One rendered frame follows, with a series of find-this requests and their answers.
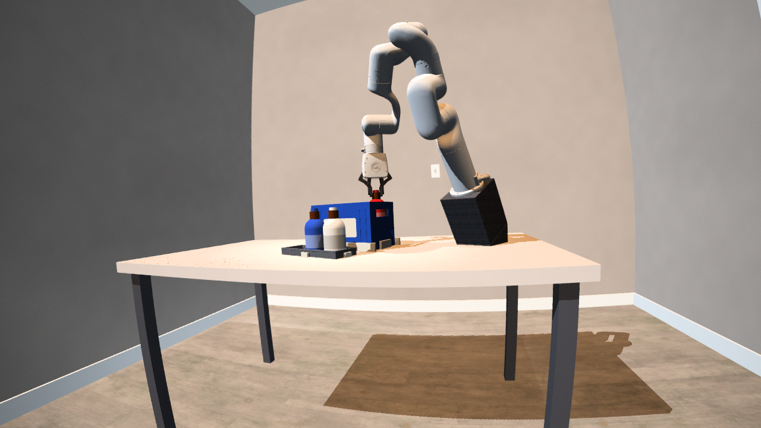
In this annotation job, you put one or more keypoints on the red bottle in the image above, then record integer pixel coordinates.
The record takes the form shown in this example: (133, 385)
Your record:
(376, 197)

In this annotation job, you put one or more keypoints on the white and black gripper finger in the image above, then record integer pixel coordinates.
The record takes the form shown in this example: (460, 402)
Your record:
(381, 189)
(367, 183)

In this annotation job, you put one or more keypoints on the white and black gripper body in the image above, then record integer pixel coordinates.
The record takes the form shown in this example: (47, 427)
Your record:
(374, 165)

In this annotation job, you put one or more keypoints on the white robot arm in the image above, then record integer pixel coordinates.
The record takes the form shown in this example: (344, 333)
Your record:
(432, 120)

